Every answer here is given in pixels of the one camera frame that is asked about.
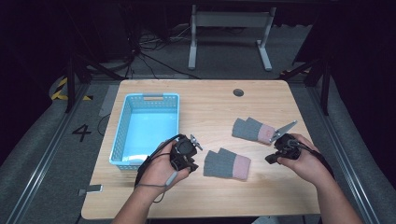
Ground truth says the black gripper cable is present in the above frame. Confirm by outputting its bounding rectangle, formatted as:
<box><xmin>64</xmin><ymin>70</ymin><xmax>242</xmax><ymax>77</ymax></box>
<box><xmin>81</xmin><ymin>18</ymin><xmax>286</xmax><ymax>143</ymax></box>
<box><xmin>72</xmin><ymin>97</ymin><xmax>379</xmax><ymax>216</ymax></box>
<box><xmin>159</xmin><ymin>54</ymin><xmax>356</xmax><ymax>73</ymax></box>
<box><xmin>134</xmin><ymin>133</ymin><xmax>183</xmax><ymax>189</ymax></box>
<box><xmin>290</xmin><ymin>140</ymin><xmax>336</xmax><ymax>180</ymax></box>

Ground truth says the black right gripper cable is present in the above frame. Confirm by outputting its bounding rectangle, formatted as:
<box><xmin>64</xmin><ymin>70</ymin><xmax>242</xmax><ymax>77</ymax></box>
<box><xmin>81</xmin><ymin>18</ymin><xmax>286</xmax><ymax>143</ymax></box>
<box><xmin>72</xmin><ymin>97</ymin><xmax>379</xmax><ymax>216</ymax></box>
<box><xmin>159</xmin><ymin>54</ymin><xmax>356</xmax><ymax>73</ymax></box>
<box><xmin>290</xmin><ymin>140</ymin><xmax>336</xmax><ymax>180</ymax></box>

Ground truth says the grey glove with pink cuff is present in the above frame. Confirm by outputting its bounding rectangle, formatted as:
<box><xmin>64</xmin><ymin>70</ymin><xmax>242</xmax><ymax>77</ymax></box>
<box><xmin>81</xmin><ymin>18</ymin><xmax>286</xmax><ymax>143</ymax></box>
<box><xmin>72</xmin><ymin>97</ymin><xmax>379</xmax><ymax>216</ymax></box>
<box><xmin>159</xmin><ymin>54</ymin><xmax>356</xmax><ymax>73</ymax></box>
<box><xmin>232</xmin><ymin>117</ymin><xmax>276</xmax><ymax>146</ymax></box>
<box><xmin>203</xmin><ymin>147</ymin><xmax>252</xmax><ymax>181</ymax></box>

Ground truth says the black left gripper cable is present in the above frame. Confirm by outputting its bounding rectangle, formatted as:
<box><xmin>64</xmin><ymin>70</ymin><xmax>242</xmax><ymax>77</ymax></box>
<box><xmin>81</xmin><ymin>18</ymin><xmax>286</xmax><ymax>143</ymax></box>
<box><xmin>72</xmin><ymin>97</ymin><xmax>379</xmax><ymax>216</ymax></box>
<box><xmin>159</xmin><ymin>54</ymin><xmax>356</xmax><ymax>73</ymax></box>
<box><xmin>134</xmin><ymin>133</ymin><xmax>183</xmax><ymax>189</ymax></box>

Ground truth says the thin black looped cable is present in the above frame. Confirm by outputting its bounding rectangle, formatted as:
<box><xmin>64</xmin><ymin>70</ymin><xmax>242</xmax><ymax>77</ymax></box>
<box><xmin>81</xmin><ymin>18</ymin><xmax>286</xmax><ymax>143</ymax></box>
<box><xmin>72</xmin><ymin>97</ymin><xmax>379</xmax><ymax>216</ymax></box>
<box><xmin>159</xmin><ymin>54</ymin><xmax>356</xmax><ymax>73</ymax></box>
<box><xmin>96</xmin><ymin>113</ymin><xmax>112</xmax><ymax>137</ymax></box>

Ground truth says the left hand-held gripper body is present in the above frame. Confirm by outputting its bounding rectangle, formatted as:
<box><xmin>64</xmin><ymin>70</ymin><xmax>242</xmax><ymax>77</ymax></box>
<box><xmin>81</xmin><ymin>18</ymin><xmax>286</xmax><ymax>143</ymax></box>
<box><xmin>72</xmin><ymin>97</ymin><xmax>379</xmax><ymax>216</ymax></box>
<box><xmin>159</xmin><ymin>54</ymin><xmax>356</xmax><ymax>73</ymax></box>
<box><xmin>169</xmin><ymin>133</ymin><xmax>204</xmax><ymax>165</ymax></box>

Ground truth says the person's right hand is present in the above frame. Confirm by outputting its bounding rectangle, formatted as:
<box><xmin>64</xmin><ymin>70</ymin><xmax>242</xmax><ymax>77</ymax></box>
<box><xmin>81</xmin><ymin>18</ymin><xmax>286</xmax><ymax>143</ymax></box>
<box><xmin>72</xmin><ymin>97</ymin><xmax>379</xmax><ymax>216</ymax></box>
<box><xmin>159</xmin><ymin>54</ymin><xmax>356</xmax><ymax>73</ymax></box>
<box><xmin>276</xmin><ymin>133</ymin><xmax>336</xmax><ymax>188</ymax></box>

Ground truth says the grey floor tape patch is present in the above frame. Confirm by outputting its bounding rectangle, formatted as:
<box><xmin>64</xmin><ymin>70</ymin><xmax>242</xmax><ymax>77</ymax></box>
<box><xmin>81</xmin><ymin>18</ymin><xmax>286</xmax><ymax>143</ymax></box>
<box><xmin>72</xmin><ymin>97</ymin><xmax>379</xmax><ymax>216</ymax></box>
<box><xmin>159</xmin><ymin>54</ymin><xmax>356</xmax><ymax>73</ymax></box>
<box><xmin>98</xmin><ymin>83</ymin><xmax>120</xmax><ymax>119</ymax></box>

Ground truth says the person's left hand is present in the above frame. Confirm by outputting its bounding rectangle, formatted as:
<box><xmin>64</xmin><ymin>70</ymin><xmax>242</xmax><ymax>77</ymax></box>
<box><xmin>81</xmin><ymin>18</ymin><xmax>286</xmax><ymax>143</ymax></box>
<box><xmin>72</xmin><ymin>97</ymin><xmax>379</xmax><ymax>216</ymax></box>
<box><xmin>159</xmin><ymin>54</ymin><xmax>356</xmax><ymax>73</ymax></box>
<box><xmin>137</xmin><ymin>147</ymin><xmax>191</xmax><ymax>202</ymax></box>

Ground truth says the bundle of black floor cables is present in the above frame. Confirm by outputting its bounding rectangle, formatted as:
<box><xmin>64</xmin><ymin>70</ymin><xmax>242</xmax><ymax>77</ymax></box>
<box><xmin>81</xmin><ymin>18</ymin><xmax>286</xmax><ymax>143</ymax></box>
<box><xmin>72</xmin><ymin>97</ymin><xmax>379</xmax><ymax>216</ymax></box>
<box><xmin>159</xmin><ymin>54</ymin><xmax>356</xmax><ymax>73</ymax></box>
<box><xmin>123</xmin><ymin>22</ymin><xmax>201</xmax><ymax>80</ymax></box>

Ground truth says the grey metal floor rail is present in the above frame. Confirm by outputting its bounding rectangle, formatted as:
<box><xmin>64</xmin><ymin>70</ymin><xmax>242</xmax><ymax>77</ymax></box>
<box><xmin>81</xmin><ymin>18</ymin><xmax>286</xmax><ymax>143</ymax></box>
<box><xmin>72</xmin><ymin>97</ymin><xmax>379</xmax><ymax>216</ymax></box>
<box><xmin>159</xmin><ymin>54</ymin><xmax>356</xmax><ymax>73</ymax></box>
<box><xmin>5</xmin><ymin>83</ymin><xmax>92</xmax><ymax>224</ymax></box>
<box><xmin>305</xmin><ymin>83</ymin><xmax>381</xmax><ymax>224</ymax></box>

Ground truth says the black metal stand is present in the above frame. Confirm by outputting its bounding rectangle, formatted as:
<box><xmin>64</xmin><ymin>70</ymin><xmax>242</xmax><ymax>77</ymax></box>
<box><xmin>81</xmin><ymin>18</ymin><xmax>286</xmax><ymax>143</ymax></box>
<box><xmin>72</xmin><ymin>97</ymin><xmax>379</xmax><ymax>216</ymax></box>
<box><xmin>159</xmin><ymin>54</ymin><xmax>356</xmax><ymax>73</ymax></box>
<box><xmin>64</xmin><ymin>51</ymin><xmax>125</xmax><ymax>114</ymax></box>
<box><xmin>279</xmin><ymin>55</ymin><xmax>332</xmax><ymax>117</ymax></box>

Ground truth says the grey left gripper cord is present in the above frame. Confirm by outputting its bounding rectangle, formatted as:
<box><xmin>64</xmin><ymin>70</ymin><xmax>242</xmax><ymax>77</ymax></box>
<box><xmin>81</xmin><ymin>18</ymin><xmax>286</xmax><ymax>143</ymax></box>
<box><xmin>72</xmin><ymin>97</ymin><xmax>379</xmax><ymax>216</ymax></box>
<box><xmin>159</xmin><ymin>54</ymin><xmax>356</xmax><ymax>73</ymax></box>
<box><xmin>134</xmin><ymin>170</ymin><xmax>179</xmax><ymax>203</ymax></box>

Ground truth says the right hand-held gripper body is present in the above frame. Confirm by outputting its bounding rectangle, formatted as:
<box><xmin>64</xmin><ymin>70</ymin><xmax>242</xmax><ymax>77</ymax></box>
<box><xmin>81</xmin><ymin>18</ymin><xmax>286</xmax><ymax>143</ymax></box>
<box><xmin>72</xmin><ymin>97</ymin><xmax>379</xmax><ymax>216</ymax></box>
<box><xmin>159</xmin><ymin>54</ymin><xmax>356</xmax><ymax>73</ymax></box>
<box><xmin>269</xmin><ymin>119</ymin><xmax>303</xmax><ymax>161</ymax></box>

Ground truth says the small grey floor tag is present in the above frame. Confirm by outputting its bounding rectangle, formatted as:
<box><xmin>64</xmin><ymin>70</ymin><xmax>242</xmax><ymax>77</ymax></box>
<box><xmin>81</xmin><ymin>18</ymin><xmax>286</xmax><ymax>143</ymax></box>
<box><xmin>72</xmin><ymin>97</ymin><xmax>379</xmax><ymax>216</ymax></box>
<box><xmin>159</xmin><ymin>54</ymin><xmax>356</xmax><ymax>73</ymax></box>
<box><xmin>77</xmin><ymin>184</ymin><xmax>104</xmax><ymax>197</ymax></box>

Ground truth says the light blue plastic basket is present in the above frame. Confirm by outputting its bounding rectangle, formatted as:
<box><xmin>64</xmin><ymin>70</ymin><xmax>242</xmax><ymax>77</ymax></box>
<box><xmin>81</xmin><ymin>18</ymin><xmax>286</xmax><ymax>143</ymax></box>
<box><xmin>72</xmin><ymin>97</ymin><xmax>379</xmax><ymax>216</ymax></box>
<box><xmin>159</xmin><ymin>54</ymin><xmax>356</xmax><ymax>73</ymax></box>
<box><xmin>108</xmin><ymin>92</ymin><xmax>181</xmax><ymax>172</ymax></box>

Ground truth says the white metal desk frame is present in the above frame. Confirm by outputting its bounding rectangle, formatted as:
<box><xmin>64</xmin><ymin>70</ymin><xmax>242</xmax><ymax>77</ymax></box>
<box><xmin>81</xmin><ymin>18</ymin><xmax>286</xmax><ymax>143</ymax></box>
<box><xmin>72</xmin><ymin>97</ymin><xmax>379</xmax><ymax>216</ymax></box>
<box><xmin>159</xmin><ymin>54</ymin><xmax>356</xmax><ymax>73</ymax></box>
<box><xmin>187</xmin><ymin>4</ymin><xmax>277</xmax><ymax>72</ymax></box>

